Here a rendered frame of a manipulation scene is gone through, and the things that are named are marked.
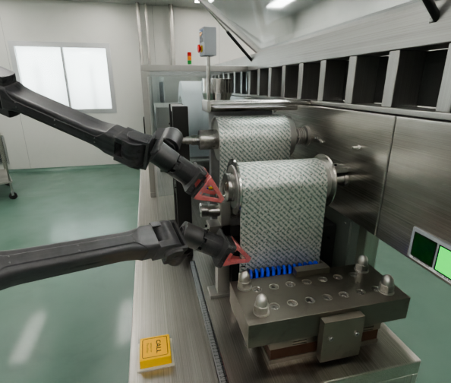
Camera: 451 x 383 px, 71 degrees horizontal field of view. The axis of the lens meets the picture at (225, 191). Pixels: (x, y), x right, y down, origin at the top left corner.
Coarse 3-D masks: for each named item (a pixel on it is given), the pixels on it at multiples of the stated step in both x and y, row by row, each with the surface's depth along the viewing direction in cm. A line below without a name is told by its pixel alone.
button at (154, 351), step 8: (160, 336) 77; (168, 336) 77; (144, 344) 74; (152, 344) 74; (160, 344) 74; (168, 344) 74; (144, 352) 72; (152, 352) 72; (160, 352) 72; (168, 352) 72; (144, 360) 70; (152, 360) 70; (160, 360) 71; (168, 360) 71; (144, 368) 71
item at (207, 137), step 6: (198, 132) 102; (204, 132) 100; (210, 132) 100; (216, 132) 101; (204, 138) 99; (210, 138) 100; (216, 138) 100; (204, 144) 100; (210, 144) 101; (216, 144) 101
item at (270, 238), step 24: (240, 216) 80; (264, 216) 81; (288, 216) 82; (312, 216) 84; (240, 240) 81; (264, 240) 83; (288, 240) 85; (312, 240) 87; (240, 264) 84; (264, 264) 86
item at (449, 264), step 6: (444, 252) 60; (450, 252) 59; (438, 258) 61; (444, 258) 60; (450, 258) 59; (438, 264) 61; (444, 264) 60; (450, 264) 59; (438, 270) 61; (444, 270) 60; (450, 270) 59; (450, 276) 59
